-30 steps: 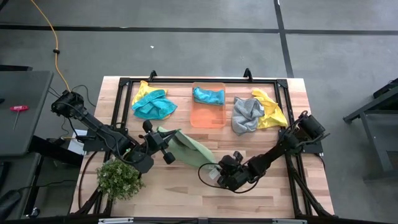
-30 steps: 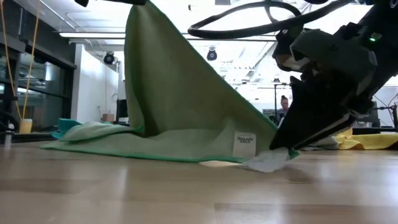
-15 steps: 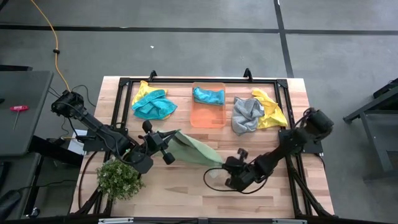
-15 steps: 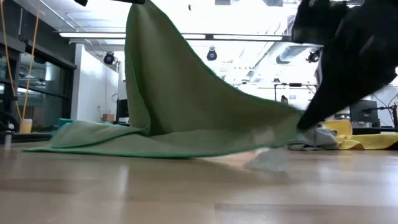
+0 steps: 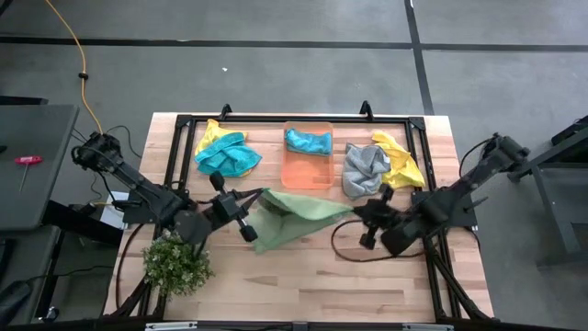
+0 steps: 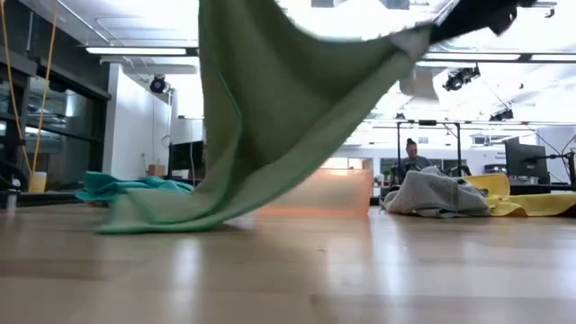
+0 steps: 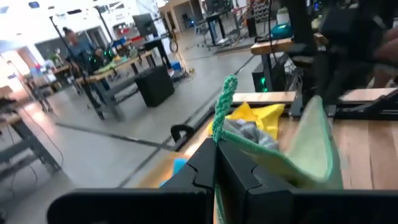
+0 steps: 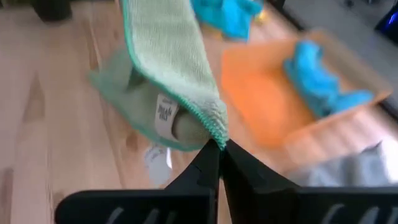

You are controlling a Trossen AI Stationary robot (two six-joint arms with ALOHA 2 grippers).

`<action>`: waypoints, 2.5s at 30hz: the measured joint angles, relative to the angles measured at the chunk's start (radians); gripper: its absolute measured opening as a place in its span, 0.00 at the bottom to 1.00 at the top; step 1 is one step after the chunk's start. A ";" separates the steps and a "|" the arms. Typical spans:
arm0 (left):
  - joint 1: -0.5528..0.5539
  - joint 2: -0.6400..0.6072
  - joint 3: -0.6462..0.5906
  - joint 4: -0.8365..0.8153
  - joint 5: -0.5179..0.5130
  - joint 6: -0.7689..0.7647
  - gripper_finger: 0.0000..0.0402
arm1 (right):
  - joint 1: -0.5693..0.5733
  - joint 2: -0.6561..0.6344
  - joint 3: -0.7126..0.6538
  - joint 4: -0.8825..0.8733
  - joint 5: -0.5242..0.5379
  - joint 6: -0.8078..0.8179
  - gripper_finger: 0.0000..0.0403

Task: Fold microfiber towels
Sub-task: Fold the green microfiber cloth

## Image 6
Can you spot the teal microfiber towel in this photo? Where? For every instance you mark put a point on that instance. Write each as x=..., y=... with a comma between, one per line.
x=117, y=186

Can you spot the person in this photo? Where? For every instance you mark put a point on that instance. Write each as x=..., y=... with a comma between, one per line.
x=413, y=158

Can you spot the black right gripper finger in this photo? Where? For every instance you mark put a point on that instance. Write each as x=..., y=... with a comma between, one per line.
x=463, y=18

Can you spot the overhead light bar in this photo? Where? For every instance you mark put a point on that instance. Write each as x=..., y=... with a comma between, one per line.
x=135, y=51

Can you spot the yellow plastic cup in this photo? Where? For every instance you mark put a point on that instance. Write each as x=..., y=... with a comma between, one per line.
x=38, y=182

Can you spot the black aluminium frame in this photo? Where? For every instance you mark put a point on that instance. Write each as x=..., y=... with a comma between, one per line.
x=45, y=199

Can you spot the grey microfiber towel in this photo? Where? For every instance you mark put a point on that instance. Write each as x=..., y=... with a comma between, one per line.
x=432, y=195

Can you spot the black metal workstation stand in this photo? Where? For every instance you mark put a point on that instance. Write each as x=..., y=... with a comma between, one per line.
x=398, y=148

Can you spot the black rig camera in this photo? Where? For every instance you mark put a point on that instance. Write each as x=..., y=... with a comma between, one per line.
x=459, y=78
x=501, y=115

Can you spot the yellow microfiber towel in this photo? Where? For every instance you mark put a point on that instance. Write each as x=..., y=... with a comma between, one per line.
x=535, y=204

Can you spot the black computer monitor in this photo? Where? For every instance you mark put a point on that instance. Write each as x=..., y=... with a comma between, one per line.
x=185, y=157
x=525, y=159

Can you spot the green microfiber towel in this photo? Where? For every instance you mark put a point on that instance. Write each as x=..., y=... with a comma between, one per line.
x=279, y=117

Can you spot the cardboard box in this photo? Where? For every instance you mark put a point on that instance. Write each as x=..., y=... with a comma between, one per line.
x=156, y=170

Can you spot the black round ceiling camera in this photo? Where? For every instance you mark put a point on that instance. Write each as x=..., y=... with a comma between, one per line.
x=158, y=84

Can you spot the grey metal cylinder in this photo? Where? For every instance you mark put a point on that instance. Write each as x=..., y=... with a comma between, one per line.
x=13, y=198

